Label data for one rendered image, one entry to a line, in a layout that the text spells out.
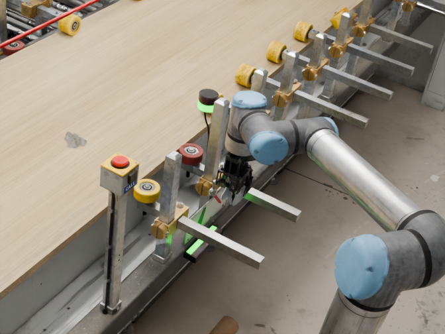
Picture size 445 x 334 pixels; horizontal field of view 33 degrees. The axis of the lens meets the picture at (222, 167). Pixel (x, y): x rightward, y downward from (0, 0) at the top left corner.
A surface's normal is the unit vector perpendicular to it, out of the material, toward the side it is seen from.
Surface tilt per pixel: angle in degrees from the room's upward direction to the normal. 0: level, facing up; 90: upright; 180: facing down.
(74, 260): 90
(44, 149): 0
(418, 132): 0
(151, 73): 0
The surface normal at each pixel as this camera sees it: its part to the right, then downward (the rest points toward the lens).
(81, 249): 0.85, 0.40
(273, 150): 0.25, 0.61
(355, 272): -0.91, 0.00
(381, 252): 0.19, -0.54
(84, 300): 0.14, -0.79
